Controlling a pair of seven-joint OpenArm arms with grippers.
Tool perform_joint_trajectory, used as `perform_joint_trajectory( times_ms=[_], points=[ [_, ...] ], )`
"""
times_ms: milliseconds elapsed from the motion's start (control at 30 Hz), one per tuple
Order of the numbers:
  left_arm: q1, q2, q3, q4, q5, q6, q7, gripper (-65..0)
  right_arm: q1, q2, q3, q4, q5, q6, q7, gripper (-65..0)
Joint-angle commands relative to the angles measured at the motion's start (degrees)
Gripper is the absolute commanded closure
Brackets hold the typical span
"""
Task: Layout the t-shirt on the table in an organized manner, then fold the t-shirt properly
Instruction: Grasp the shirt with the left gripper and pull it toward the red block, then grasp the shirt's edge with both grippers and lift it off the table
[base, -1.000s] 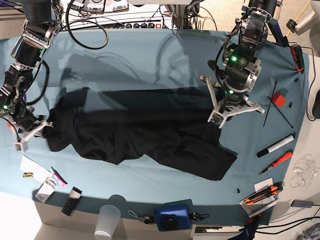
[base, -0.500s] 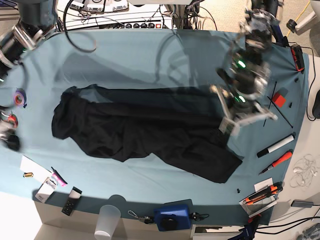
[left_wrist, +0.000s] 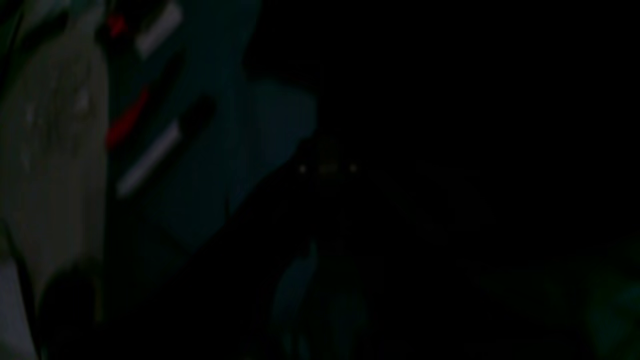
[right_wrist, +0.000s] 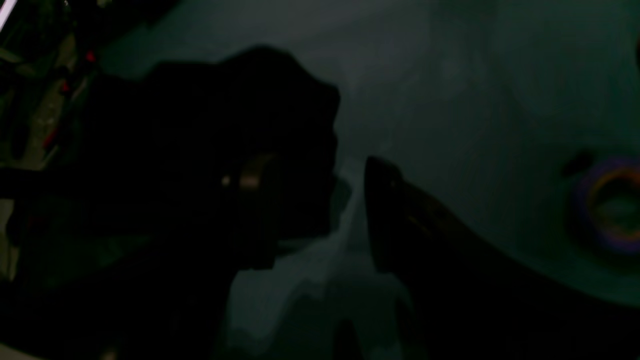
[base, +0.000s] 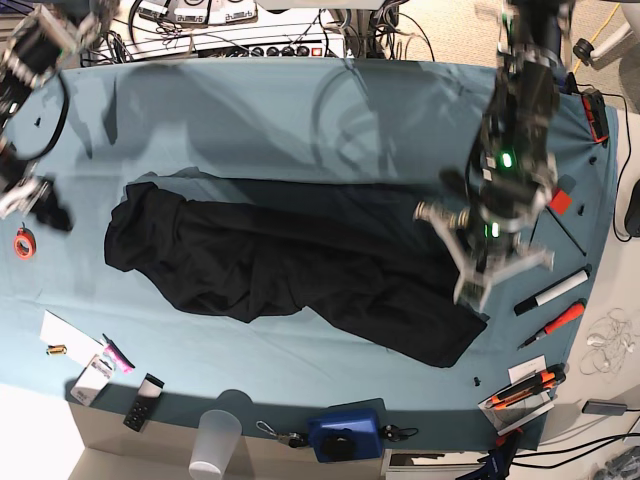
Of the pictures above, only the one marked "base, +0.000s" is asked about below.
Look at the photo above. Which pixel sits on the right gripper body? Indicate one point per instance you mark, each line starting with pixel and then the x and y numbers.
pixel 31 195

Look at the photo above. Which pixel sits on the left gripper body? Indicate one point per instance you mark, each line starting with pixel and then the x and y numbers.
pixel 484 254

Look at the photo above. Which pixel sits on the black t-shirt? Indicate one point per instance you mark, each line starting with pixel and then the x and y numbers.
pixel 245 261

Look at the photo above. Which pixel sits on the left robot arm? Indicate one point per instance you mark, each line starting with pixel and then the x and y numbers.
pixel 510 176

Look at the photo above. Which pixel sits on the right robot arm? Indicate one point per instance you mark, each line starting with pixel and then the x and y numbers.
pixel 33 54

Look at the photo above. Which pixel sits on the orange tape roll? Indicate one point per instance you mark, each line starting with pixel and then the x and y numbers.
pixel 24 243

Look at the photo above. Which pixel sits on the long black stick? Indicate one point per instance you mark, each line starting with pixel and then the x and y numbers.
pixel 534 228

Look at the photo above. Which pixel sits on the red cube block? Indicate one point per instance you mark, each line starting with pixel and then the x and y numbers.
pixel 560 202

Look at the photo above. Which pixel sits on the black and white marker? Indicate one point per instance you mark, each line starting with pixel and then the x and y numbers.
pixel 553 291

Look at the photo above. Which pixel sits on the white paper sheet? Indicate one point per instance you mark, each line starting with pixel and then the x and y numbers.
pixel 79 347

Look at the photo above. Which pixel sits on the orange utility knife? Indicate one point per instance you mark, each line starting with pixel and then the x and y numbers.
pixel 535 384

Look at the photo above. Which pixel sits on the small brass battery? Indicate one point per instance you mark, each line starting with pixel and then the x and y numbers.
pixel 56 350

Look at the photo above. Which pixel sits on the pink packaged item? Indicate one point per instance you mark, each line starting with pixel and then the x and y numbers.
pixel 116 356

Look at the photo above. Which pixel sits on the orange black clamp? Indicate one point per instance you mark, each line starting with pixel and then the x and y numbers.
pixel 595 110

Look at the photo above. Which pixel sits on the white card package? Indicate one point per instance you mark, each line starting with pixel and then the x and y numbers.
pixel 93 379

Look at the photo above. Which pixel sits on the teal table cloth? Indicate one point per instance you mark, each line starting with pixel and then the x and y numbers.
pixel 362 142

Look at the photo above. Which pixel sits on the small black remote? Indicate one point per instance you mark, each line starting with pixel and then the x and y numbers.
pixel 144 403

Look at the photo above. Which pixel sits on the blue box with knob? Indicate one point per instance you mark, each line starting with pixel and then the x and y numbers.
pixel 345 436

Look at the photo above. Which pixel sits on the translucent plastic cup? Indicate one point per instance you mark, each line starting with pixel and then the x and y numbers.
pixel 218 434

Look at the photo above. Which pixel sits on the orange handled screwdriver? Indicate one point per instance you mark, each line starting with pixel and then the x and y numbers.
pixel 572 313

